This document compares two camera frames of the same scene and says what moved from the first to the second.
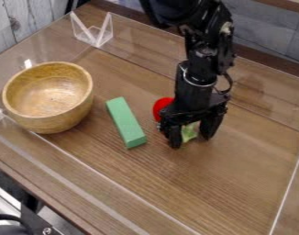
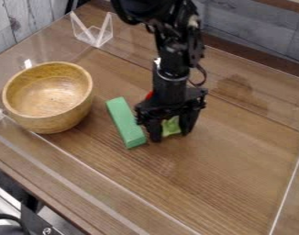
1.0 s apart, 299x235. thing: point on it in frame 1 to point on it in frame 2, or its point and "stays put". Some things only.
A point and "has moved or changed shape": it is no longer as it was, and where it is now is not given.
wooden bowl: x=46 y=96 stays put
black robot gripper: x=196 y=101 to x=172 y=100
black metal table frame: x=29 y=201 stays put
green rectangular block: x=125 y=122 stays put
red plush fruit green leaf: x=189 y=128 has moved or changed shape
